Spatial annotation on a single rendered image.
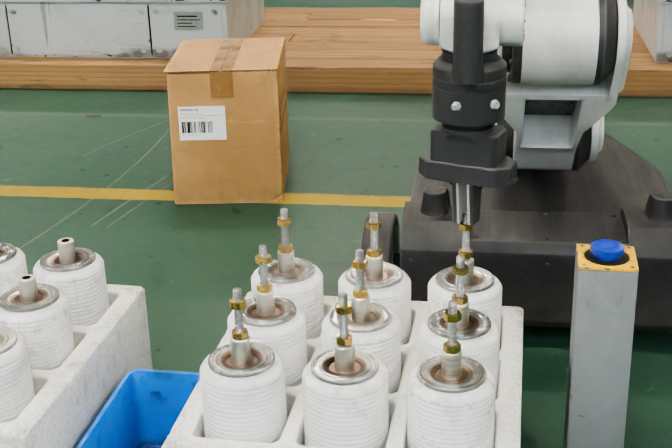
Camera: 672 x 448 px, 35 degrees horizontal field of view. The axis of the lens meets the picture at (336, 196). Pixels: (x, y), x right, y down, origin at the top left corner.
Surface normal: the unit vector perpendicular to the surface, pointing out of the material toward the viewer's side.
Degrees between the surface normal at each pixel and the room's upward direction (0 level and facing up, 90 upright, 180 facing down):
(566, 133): 59
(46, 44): 90
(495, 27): 90
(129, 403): 88
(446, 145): 90
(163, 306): 0
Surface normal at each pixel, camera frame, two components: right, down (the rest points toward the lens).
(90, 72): -0.14, 0.36
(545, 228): -0.03, -0.93
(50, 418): 0.98, 0.04
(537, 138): -0.13, -0.16
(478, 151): -0.44, 0.34
